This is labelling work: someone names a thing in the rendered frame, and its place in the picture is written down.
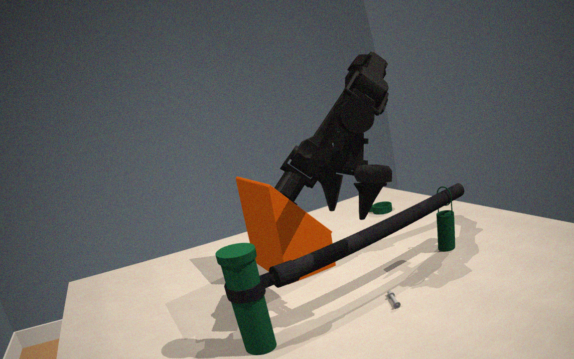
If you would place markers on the green cylinder with wire loop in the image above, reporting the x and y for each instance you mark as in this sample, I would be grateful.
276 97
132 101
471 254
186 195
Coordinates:
445 228

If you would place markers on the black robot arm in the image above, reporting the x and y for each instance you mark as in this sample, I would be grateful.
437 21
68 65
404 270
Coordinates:
364 96

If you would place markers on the dark green capped post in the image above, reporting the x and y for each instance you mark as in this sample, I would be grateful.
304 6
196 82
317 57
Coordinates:
239 267

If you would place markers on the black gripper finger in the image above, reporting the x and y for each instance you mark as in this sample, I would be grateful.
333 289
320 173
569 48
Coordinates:
367 196
331 186

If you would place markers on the grey bolt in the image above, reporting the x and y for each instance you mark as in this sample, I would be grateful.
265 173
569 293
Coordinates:
391 296

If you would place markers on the dark grey long tube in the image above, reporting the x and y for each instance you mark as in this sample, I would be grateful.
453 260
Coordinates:
344 247

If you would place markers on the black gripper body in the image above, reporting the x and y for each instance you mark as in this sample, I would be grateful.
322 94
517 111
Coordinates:
363 172

